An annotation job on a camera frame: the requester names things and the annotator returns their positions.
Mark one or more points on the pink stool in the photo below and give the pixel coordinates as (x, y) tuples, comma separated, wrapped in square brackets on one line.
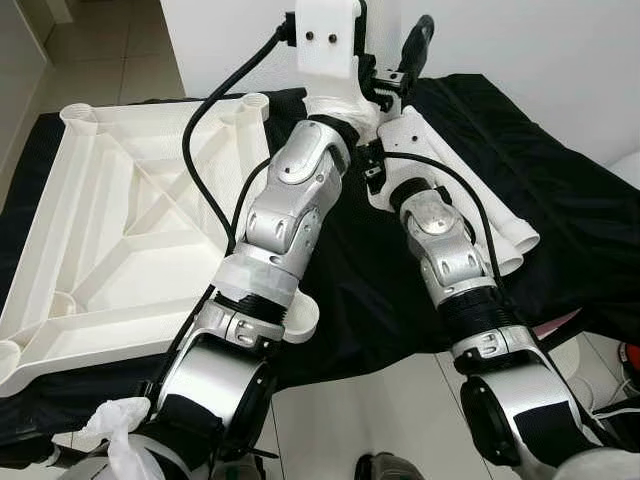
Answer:
[(555, 325)]

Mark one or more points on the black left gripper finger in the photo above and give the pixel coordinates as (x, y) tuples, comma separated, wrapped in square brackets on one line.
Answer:
[(416, 45)]

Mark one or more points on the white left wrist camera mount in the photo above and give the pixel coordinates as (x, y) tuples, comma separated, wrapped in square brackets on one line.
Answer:
[(328, 40)]

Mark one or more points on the white plastic table leg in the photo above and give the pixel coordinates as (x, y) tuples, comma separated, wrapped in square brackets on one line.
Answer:
[(462, 150), (508, 262)]

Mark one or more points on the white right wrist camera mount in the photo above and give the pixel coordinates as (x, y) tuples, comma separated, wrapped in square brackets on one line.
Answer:
[(410, 135)]

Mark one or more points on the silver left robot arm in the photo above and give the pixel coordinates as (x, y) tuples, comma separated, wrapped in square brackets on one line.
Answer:
[(290, 200)]

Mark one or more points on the black table cloth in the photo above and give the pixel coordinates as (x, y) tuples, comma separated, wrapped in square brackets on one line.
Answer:
[(560, 170)]

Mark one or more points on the grey robot foot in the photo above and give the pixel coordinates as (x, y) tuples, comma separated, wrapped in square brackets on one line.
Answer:
[(390, 468), (240, 468)]

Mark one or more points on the grey right robot foot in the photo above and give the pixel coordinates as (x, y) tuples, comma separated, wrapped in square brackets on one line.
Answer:
[(390, 468)]

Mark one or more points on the white round floor base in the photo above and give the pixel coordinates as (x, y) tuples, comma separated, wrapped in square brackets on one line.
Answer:
[(590, 362)]

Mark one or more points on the grey left robot foot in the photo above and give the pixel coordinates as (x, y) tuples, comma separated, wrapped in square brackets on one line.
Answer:
[(240, 468)]

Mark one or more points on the white crumpled cloth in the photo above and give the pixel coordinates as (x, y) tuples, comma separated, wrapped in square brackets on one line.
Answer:
[(115, 435)]

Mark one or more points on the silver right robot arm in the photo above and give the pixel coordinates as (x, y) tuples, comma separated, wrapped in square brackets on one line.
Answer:
[(450, 250)]

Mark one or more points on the white plastic children table top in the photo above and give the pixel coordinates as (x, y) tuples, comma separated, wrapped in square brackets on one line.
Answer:
[(100, 230)]

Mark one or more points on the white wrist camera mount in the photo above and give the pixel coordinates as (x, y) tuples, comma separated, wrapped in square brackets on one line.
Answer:
[(328, 40), (410, 135)]

